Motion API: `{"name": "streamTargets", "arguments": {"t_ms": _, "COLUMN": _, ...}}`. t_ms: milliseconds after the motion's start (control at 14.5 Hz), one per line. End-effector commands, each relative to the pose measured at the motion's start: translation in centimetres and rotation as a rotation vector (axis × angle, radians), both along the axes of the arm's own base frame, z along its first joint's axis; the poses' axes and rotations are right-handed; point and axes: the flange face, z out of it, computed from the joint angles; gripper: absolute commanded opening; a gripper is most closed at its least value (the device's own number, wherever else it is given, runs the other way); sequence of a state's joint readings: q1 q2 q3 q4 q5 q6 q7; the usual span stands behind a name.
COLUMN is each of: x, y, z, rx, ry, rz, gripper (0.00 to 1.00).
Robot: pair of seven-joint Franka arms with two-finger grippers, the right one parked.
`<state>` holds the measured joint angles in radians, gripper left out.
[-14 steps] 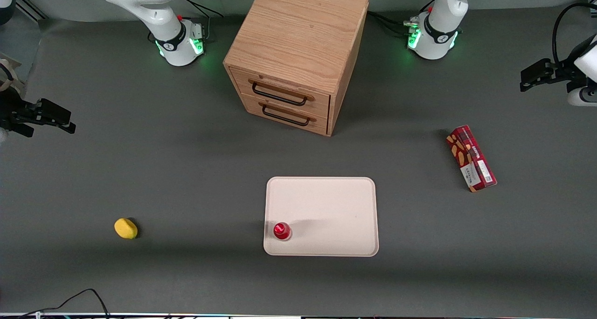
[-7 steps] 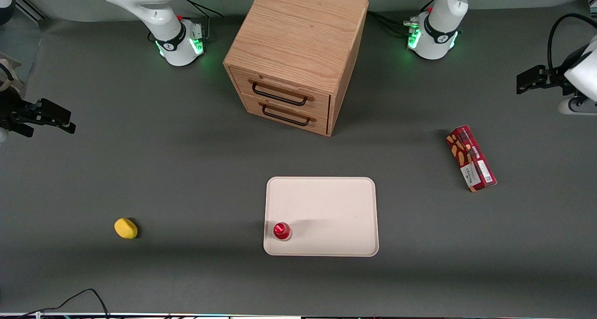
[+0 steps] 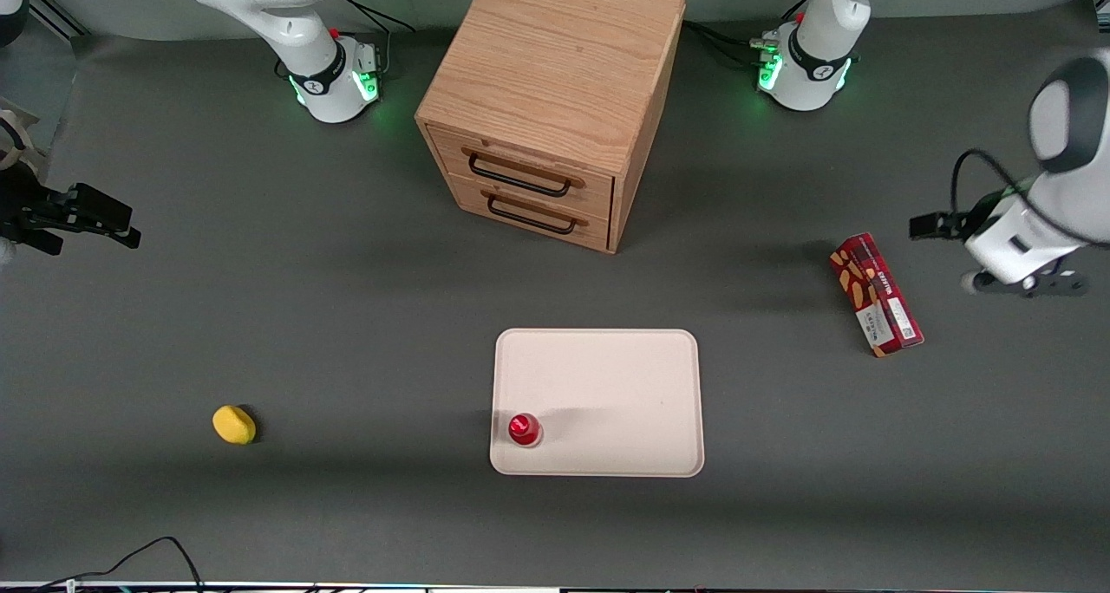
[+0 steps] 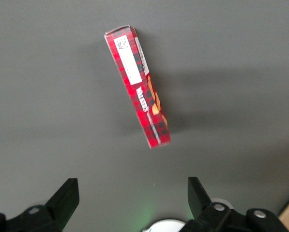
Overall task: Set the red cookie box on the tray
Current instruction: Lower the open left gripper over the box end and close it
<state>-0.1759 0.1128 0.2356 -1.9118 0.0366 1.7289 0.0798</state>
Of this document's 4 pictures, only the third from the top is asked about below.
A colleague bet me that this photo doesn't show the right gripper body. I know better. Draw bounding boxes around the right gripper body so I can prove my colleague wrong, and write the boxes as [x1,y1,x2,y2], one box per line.
[0,99,75,231]

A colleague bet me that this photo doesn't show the red cookie box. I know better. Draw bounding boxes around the red cookie box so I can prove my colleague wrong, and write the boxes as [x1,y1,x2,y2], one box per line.
[829,232,925,358]

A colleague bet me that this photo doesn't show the cream plastic tray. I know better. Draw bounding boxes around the cream plastic tray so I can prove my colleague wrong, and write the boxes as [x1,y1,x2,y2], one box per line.
[490,329,705,479]

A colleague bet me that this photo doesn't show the yellow lemon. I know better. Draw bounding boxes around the yellow lemon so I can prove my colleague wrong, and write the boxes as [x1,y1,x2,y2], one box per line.
[212,405,258,446]

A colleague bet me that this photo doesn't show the wooden drawer front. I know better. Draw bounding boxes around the wooden drawer front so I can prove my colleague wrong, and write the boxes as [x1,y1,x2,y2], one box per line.
[446,175,611,252]
[428,127,616,222]

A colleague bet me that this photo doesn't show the wooden drawer cabinet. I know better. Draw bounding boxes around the wooden drawer cabinet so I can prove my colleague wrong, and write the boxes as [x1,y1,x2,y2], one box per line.
[415,0,687,255]

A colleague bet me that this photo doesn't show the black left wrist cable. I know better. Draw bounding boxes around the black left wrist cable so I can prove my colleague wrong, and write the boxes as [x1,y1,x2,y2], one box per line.
[950,148,1110,250]

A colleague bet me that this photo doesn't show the dark aluminium frame rail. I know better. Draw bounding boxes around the dark aluminium frame rail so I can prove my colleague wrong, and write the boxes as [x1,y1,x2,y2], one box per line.
[24,0,89,38]

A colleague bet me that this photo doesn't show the black left arm base cables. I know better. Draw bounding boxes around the black left arm base cables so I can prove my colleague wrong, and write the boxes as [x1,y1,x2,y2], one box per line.
[682,18,769,68]

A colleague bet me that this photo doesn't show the black cable on table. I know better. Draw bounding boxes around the black cable on table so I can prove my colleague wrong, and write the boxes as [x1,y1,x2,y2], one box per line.
[33,536,206,593]

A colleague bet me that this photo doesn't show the black right arm base cable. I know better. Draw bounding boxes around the black right arm base cable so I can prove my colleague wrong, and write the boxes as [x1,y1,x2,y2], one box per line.
[331,0,416,75]

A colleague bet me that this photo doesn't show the black drawer handle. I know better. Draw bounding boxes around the black drawer handle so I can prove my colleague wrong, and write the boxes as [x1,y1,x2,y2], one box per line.
[467,148,574,199]
[486,191,578,236]

